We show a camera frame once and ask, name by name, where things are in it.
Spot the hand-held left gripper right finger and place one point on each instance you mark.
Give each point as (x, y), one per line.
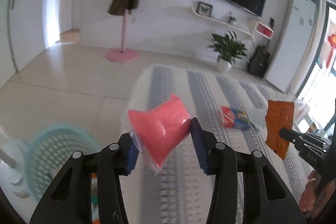
(198, 145)

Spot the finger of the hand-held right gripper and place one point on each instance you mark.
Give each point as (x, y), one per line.
(309, 145)

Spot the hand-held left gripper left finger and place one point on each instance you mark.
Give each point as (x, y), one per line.
(131, 155)

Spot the pink packet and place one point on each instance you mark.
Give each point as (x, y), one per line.
(160, 127)

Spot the orange packet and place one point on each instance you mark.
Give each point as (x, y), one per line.
(275, 119)

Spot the teal plastic basket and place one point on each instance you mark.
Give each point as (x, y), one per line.
(52, 150)

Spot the person's right hand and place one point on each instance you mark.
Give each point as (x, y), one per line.
(309, 195)

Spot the red blue snack packet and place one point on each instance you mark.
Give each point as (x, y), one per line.
(231, 116)

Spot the grey striped rug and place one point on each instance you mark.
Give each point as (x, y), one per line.
(183, 87)

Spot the black guitar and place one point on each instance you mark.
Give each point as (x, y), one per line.
(260, 62)

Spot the green potted plant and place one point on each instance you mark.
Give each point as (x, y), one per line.
(228, 48)

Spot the white tall cabinet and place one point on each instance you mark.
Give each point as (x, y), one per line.
(291, 43)

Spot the red hanging ornament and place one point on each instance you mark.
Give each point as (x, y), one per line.
(332, 40)

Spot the white floor stand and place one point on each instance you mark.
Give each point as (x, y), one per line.
(13, 176)

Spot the red white rounded box shelf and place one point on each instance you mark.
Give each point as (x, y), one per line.
(263, 29)

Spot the pink coat rack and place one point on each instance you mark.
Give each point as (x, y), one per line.
(124, 29)

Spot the white curved lower shelf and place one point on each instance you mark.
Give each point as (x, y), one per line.
(218, 19)

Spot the small vase with plant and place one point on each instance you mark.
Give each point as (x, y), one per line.
(232, 19)

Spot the framed butterfly picture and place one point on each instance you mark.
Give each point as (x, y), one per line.
(204, 8)

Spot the brown bag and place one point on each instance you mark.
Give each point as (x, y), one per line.
(116, 5)

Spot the white door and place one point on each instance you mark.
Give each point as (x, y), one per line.
(31, 24)

